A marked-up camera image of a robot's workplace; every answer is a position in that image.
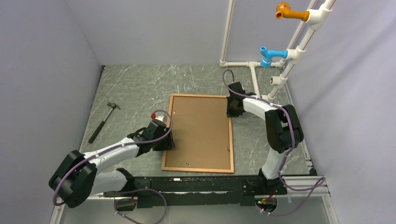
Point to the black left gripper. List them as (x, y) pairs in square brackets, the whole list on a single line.
[(169, 143)]

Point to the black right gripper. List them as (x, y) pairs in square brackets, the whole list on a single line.
[(229, 113)]

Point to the wooden picture frame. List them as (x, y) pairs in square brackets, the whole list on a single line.
[(230, 148)]

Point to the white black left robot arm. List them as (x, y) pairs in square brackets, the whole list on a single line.
[(82, 175)]

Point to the blue pipe elbow fitting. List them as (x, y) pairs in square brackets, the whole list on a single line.
[(268, 55)]

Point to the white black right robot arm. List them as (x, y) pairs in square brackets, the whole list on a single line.
[(283, 130)]

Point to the orange pipe elbow fitting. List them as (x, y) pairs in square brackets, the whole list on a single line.
[(283, 10)]

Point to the white PVC pipe rack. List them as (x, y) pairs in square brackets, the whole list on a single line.
[(311, 20)]

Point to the black handled claw hammer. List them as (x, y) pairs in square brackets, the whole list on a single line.
[(112, 106)]

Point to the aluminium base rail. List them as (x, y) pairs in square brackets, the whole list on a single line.
[(242, 190)]

